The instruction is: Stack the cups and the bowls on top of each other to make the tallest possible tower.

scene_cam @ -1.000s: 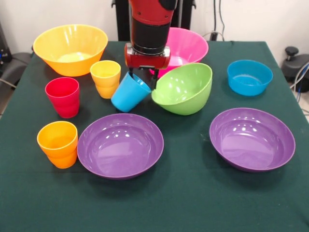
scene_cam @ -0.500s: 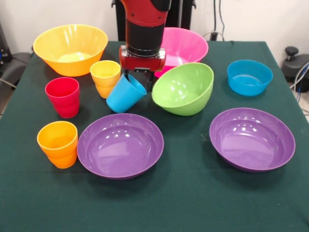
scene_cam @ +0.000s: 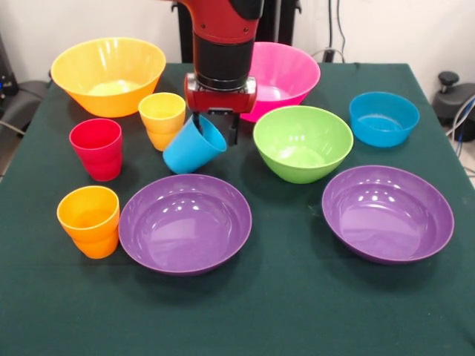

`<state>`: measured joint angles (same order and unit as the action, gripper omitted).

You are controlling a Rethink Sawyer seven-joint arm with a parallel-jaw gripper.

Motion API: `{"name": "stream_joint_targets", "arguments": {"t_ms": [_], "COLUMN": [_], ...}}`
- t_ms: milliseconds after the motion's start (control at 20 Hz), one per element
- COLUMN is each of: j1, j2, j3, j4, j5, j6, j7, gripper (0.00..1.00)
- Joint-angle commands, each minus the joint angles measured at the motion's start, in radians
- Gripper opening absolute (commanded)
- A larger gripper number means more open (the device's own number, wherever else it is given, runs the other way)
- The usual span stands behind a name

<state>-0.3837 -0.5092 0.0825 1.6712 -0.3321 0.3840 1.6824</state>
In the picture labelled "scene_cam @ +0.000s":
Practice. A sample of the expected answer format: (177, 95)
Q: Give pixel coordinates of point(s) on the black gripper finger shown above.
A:
(233, 135)
(197, 124)

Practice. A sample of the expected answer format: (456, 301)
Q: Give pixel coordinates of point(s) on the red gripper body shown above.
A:
(222, 100)

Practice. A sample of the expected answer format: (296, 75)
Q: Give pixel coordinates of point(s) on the blue plastic cup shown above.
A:
(185, 155)

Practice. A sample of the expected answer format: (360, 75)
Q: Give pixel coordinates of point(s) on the large pink plastic bowl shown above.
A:
(285, 74)

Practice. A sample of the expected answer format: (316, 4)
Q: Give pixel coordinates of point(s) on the shallow purple plastic bowl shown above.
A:
(185, 230)
(386, 222)

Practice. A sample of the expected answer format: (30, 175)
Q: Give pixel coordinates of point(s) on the small blue plastic bowl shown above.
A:
(382, 133)

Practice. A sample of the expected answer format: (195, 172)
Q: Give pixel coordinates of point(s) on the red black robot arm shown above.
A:
(222, 59)

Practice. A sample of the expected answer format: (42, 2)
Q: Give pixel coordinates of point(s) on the yellow orange plastic cup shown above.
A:
(159, 111)

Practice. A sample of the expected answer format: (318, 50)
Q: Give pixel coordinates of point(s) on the green plastic bowl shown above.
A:
(302, 167)

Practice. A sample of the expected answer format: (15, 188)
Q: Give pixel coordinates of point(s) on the large orange plastic bowl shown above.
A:
(107, 102)

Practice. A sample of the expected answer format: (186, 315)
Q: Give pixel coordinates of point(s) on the red plastic cup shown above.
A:
(98, 159)

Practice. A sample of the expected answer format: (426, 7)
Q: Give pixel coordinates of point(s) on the black power plug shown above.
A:
(328, 55)

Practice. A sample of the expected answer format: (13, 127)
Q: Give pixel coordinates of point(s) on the black grey chair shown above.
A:
(22, 104)

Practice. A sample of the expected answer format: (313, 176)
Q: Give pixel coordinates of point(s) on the dark green tablecloth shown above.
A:
(282, 315)

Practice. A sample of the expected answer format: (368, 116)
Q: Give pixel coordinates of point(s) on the black equipment box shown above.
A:
(5, 74)

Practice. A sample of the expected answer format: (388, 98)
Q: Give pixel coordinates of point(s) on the black stand with knob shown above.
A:
(452, 100)

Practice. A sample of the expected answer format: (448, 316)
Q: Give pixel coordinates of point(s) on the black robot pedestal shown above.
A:
(284, 26)

